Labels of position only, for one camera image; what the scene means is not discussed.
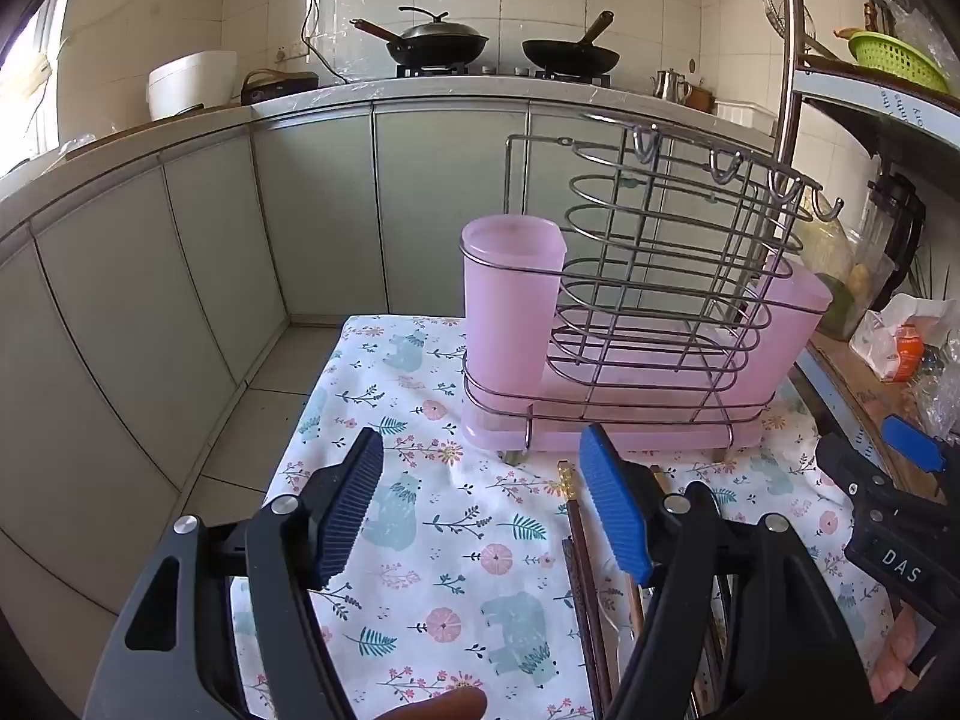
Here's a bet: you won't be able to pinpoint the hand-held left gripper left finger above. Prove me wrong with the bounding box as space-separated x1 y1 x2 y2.
79 427 385 720

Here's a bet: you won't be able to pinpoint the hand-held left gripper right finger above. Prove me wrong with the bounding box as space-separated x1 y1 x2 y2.
577 422 878 720

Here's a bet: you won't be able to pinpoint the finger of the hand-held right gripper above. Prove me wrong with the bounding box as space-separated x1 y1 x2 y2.
815 433 893 500
881 414 946 475

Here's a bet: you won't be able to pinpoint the tall pink plastic cup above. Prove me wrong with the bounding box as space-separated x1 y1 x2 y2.
460 214 567 400

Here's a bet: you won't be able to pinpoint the metal wire utensil rack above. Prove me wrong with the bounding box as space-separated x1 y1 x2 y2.
459 118 845 458

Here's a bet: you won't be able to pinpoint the person's right hand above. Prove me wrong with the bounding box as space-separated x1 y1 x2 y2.
870 606 938 706

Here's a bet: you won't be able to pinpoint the person's left hand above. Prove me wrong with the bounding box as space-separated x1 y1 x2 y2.
395 688 488 720

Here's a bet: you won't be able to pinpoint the gold-tipped dark chopstick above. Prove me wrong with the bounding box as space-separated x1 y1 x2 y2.
556 463 616 698

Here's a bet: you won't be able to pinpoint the pink plastic drip tray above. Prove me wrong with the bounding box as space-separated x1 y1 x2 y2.
459 375 766 456

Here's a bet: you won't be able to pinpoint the floral tablecloth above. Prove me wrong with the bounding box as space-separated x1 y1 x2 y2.
229 313 897 720

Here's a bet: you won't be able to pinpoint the white plastic bag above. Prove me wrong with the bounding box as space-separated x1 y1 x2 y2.
850 292 960 383

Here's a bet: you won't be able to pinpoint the short pink plastic cup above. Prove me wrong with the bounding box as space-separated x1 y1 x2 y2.
750 255 833 407

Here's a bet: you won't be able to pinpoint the glass jar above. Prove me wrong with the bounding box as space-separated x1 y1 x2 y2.
795 206 860 331

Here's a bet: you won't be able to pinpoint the black blender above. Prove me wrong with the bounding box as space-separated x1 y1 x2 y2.
862 172 927 308

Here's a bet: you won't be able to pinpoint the pale green base cabinets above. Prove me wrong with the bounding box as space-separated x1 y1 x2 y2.
0 94 777 691

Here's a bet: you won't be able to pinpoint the green plastic basket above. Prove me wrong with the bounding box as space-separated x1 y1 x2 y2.
847 30 952 95

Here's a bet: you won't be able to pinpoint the metal kettle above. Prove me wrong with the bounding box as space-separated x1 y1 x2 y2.
649 67 692 102

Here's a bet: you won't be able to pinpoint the clear plastic bag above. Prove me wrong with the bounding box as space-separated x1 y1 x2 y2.
877 0 960 76

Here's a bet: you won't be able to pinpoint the metal storage shelf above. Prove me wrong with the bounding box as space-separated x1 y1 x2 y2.
776 0 960 503

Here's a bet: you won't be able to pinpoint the white rice cooker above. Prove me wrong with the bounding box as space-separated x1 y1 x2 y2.
146 50 239 121

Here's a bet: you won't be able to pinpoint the gas stove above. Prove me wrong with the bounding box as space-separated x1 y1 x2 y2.
394 60 616 83

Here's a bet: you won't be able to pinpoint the metal skimmer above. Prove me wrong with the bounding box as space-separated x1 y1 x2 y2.
763 0 815 38

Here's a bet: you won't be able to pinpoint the open black wok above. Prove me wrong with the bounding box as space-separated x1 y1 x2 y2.
521 10 622 74

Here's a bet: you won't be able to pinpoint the black wok with lid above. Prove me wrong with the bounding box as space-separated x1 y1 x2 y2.
350 17 490 67

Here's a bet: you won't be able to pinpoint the metal wok lid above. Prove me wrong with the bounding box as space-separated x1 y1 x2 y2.
397 6 488 42

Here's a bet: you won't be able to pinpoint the window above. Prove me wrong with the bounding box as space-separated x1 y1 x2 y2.
0 0 76 173

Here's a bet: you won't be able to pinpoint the black power cable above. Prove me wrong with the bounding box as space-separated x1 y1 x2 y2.
300 0 350 85

